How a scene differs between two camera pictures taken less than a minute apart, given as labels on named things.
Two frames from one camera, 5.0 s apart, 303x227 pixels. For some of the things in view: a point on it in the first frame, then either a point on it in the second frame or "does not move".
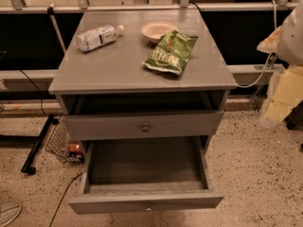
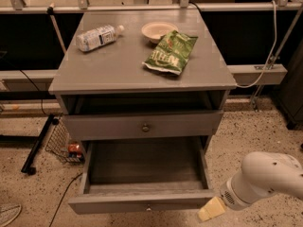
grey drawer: [144, 125] does not move
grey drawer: [150, 174] does not move
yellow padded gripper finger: [285, 91] to [238, 193]
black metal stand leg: [38, 144] does not move
